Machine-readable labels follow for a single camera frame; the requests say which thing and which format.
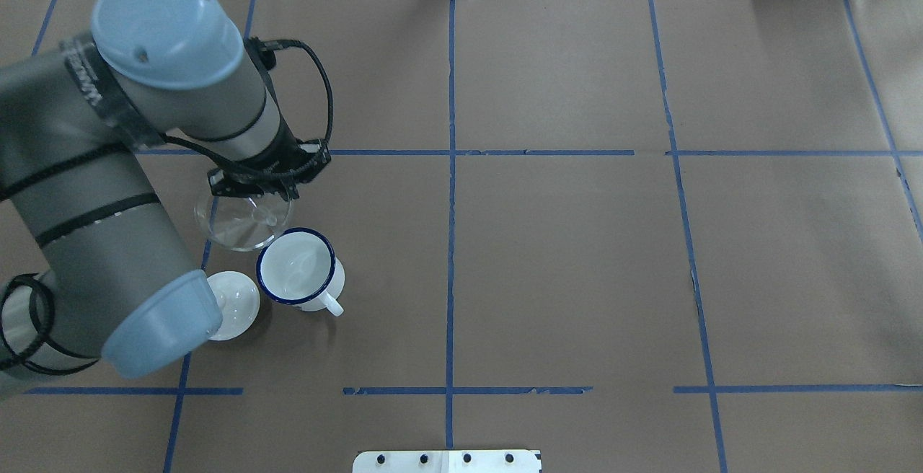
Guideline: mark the clear plastic funnel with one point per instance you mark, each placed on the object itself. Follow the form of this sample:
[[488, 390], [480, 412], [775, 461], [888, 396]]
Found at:
[[242, 224]]

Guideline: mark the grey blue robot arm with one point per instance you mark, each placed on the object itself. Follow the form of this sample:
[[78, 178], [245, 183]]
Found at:
[[121, 286]]

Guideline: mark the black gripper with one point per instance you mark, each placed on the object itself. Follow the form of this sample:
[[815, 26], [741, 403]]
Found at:
[[276, 162]]

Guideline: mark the white enamel mug blue rim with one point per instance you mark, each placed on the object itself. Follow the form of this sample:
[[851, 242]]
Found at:
[[301, 269]]

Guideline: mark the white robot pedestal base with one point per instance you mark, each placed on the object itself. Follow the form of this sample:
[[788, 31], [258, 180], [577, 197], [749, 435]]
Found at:
[[471, 460]]

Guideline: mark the white mug lid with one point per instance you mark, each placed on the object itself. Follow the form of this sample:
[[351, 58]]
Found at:
[[238, 299]]

